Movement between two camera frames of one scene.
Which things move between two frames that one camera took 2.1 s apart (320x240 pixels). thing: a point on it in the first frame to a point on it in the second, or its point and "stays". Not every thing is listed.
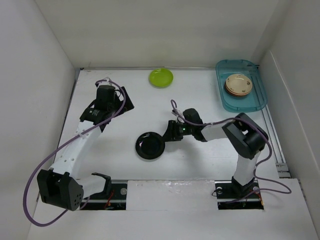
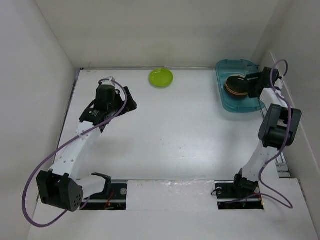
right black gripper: [172, 134] to [251, 90]
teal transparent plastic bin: [255, 100] stays
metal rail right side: [283, 167] stays
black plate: [150, 145] to [237, 84]
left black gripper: [127, 106] stays
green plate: [161, 78] stays
